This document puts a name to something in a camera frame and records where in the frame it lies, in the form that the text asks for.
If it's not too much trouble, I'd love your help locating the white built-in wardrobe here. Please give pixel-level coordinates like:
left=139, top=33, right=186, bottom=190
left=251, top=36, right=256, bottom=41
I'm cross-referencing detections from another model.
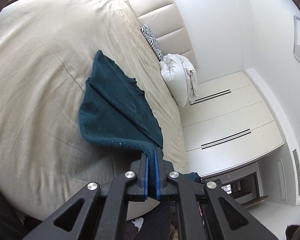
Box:
left=179, top=72, right=284, bottom=177

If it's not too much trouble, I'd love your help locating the beige padded headboard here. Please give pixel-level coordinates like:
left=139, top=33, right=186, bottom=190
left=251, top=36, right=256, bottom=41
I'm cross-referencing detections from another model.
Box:
left=128, top=0, right=198, bottom=69

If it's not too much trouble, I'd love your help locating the white air conditioner vent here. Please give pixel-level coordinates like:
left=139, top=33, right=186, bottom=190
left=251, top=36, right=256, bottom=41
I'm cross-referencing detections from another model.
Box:
left=293, top=149, right=300, bottom=196

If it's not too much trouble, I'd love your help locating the zebra print pillow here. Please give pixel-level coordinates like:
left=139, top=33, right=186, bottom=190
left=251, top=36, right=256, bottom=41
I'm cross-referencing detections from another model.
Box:
left=140, top=23, right=163, bottom=61

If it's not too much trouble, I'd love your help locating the white folded duvet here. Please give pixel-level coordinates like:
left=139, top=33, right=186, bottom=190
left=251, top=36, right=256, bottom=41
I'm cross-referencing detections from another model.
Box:
left=160, top=54, right=198, bottom=107

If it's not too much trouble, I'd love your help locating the dark teal knit sweater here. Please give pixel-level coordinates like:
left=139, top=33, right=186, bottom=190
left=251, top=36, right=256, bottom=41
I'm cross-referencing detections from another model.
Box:
left=79, top=50, right=163, bottom=195

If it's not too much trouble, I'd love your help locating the beige bed with sheet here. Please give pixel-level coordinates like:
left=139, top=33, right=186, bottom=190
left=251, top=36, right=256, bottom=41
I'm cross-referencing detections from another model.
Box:
left=0, top=0, right=190, bottom=220

